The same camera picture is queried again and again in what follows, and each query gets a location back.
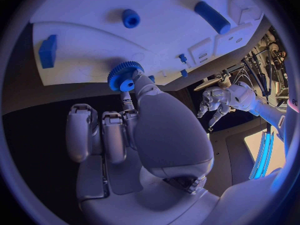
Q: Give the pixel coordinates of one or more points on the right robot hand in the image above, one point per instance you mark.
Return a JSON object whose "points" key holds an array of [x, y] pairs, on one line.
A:
{"points": [[171, 135]]}

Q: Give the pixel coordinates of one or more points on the blue short cylinder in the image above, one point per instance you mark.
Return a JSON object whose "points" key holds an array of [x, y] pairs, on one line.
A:
{"points": [[131, 18]]}

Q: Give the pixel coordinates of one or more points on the blue plug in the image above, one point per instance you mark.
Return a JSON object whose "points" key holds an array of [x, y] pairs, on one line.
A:
{"points": [[184, 73], [152, 78]]}

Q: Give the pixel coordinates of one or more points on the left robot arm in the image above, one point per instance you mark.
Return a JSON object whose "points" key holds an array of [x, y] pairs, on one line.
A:
{"points": [[246, 99]]}

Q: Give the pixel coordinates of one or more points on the blue block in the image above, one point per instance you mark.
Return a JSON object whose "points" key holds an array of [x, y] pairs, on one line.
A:
{"points": [[48, 52]]}

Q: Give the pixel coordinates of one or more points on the blue gear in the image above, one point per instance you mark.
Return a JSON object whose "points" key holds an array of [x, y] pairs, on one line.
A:
{"points": [[117, 73]]}

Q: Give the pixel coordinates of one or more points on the blue peg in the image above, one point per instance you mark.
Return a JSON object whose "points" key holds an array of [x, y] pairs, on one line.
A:
{"points": [[182, 57]]}

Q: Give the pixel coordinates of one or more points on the white task board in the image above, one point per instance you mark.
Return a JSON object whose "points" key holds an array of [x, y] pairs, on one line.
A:
{"points": [[98, 41]]}

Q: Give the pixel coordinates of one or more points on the blue long cylinder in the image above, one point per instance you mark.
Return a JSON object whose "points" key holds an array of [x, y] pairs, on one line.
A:
{"points": [[211, 16]]}

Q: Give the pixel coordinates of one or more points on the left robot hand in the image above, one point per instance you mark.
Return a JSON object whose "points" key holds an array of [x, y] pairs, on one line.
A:
{"points": [[214, 99]]}

